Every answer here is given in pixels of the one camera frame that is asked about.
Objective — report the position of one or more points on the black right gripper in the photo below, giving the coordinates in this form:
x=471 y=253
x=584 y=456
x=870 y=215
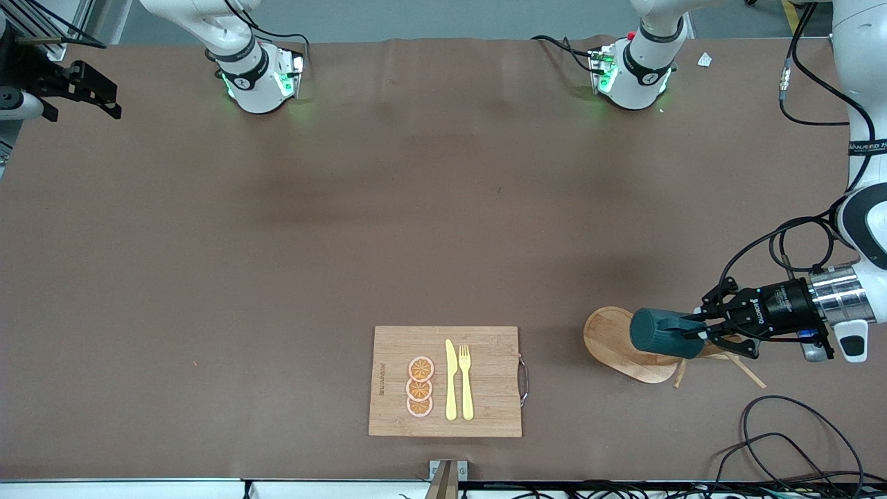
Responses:
x=43 y=77

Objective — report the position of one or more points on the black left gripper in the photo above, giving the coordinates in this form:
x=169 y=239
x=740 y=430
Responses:
x=782 y=302

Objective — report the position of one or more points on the teal cup yellow inside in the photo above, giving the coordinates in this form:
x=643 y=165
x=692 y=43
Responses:
x=658 y=333

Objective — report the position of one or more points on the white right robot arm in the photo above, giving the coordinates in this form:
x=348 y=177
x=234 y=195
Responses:
x=249 y=76

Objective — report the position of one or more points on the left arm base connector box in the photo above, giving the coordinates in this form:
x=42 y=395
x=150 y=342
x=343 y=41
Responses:
x=603 y=69

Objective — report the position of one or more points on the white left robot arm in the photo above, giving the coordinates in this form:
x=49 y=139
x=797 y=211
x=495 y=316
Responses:
x=863 y=41

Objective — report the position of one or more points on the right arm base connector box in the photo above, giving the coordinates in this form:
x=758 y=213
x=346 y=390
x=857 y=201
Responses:
x=290 y=73

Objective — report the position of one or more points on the wooden cup rack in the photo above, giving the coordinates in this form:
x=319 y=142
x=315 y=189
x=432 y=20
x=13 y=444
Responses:
x=610 y=339

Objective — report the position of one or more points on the brown table cover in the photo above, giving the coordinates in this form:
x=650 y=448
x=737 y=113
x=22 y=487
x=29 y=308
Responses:
x=277 y=277

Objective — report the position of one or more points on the wooden cutting board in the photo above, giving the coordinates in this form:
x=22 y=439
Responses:
x=485 y=388

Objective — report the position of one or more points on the white paper scrap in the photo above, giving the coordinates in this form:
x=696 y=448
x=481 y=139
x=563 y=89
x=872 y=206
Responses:
x=705 y=59

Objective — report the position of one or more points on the yellow plastic fork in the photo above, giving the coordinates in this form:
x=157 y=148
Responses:
x=466 y=388

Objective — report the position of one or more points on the yellow plastic knife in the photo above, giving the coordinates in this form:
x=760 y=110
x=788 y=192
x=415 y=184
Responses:
x=451 y=381

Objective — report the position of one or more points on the orange slice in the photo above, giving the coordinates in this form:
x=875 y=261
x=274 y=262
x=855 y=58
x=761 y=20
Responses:
x=419 y=390
x=419 y=408
x=420 y=369

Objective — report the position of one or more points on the aluminium frame profile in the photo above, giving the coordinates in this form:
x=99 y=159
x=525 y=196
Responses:
x=55 y=50

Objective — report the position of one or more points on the aluminium post with bracket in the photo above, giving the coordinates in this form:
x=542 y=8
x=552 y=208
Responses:
x=447 y=478

